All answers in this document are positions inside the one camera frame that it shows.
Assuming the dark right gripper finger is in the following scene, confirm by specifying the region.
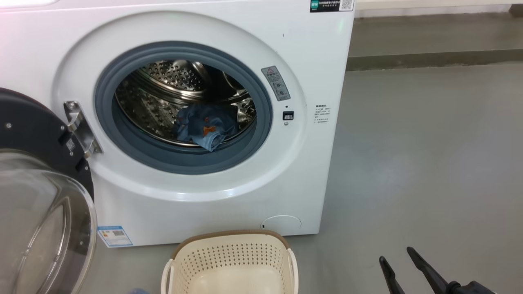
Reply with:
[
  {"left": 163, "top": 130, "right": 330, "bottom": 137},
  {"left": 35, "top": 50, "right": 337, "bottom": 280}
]
[
  {"left": 406, "top": 246, "right": 453, "bottom": 294},
  {"left": 379, "top": 256, "right": 406, "bottom": 294}
]

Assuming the black-rimmed glass washer door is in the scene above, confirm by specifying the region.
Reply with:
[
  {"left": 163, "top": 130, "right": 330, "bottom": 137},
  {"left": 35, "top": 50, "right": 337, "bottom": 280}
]
[{"left": 0, "top": 87, "right": 98, "bottom": 294}]

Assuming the white front-load washing machine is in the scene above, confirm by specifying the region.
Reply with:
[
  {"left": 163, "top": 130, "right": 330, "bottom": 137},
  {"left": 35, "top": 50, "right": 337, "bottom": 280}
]
[{"left": 0, "top": 0, "right": 355, "bottom": 248}]

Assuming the grey rubber door gasket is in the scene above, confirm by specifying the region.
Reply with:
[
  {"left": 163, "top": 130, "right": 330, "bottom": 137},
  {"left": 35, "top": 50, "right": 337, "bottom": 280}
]
[{"left": 94, "top": 40, "right": 274, "bottom": 176}]

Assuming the steel washer drum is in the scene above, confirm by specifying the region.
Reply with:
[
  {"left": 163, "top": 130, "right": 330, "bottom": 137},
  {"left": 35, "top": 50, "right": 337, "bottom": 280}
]
[{"left": 115, "top": 60, "right": 257, "bottom": 148}]

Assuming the silver metal door hinge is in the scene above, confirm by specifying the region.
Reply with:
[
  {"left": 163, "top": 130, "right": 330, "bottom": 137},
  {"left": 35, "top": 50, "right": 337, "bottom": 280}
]
[{"left": 63, "top": 100, "right": 103, "bottom": 159}]

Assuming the round white filter cover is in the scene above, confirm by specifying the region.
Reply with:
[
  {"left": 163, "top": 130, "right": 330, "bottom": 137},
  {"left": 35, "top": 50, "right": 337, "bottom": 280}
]
[{"left": 260, "top": 215, "right": 302, "bottom": 234}]

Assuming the cream perforated laundry basket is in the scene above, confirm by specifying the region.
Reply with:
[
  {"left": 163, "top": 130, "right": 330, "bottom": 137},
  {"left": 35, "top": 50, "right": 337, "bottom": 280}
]
[{"left": 161, "top": 229, "right": 299, "bottom": 294}]

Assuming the small printed text label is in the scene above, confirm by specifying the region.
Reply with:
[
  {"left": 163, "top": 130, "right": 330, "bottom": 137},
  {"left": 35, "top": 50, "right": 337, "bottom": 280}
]
[{"left": 313, "top": 104, "right": 332, "bottom": 125}]

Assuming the grey warning sticker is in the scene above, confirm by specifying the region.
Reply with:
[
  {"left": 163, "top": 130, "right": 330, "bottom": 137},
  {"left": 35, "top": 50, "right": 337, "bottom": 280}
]
[{"left": 261, "top": 66, "right": 292, "bottom": 102}]

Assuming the blue energy label sticker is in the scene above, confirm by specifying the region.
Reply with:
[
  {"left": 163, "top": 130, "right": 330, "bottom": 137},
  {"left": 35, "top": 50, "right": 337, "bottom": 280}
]
[{"left": 97, "top": 225, "right": 134, "bottom": 248}]

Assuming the black QR code sticker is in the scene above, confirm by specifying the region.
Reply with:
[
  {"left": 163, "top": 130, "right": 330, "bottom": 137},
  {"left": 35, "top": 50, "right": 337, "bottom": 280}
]
[{"left": 309, "top": 0, "right": 355, "bottom": 13}]

